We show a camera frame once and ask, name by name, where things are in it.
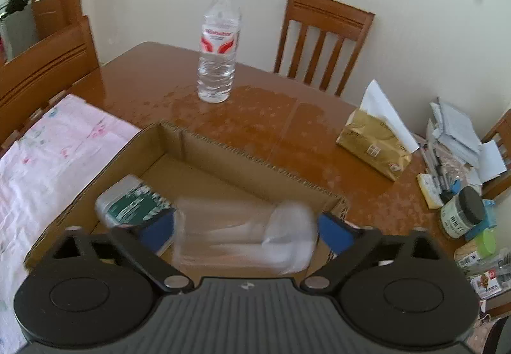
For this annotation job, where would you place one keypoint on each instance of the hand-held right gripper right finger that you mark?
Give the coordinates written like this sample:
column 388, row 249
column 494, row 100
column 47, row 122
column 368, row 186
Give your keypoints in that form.
column 336, row 235

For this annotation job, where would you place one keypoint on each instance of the cardboard box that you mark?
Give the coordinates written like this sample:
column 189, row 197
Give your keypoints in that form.
column 223, row 174

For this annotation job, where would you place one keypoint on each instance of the clear water bottle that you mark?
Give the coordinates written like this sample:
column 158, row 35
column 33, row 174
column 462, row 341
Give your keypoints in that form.
column 217, row 58

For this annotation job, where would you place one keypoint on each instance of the printed snack packet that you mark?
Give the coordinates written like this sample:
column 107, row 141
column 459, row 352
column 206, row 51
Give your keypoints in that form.
column 487, row 282

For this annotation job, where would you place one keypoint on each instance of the white bottle with green label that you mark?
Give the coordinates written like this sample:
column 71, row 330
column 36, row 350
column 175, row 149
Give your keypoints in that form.
column 127, row 205

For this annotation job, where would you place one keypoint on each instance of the bunch of pens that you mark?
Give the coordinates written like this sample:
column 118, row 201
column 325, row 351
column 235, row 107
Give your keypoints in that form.
column 433, row 162

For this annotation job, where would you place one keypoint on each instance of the pile of papers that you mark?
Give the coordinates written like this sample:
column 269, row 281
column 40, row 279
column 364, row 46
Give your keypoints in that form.
column 455, row 122

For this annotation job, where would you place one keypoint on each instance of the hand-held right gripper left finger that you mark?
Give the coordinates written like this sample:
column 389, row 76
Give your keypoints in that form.
column 157, row 229

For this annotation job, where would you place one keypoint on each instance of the gold tissue pack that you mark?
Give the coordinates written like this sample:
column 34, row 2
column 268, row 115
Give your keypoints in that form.
column 371, row 138

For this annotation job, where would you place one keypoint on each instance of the green-lidded container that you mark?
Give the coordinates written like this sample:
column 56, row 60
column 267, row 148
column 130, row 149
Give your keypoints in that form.
column 487, row 243

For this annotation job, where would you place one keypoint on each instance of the pink floral cloth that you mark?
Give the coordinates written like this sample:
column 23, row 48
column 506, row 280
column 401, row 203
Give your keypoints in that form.
column 60, row 146

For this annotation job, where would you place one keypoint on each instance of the clear plastic container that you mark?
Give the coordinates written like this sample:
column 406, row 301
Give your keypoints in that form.
column 247, row 234

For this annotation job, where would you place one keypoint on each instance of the wooden slat-back chair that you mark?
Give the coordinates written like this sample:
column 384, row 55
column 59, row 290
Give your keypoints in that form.
column 319, row 13

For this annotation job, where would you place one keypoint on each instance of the black-lidded jar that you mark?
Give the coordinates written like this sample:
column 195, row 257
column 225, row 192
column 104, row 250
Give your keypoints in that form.
column 459, row 218

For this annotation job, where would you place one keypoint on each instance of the yellow note pad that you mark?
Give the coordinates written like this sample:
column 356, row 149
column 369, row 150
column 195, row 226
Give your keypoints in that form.
column 429, row 188

